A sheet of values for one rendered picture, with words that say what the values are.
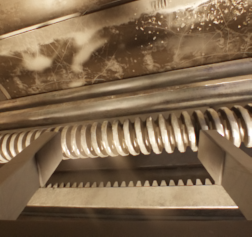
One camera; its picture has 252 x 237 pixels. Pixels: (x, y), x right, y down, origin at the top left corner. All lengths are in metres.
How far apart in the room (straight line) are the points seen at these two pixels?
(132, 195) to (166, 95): 0.12
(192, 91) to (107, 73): 0.33
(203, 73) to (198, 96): 0.06
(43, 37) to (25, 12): 0.50
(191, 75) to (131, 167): 0.15
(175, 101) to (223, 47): 0.30
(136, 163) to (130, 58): 0.30
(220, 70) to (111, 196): 0.21
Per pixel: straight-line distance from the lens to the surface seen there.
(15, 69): 0.64
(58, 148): 0.17
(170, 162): 0.26
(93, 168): 0.28
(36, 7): 1.00
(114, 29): 0.47
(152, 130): 0.18
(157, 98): 0.23
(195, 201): 0.21
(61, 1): 0.94
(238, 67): 0.29
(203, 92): 0.23
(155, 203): 0.22
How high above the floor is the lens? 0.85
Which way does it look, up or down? 51 degrees down
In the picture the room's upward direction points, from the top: 169 degrees counter-clockwise
